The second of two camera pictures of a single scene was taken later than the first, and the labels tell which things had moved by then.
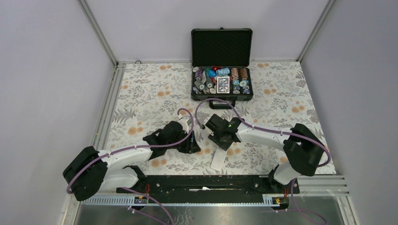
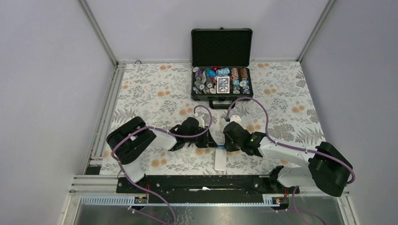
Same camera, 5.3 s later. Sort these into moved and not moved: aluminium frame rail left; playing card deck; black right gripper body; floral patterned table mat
Moved: black right gripper body
Not moved: playing card deck; aluminium frame rail left; floral patterned table mat
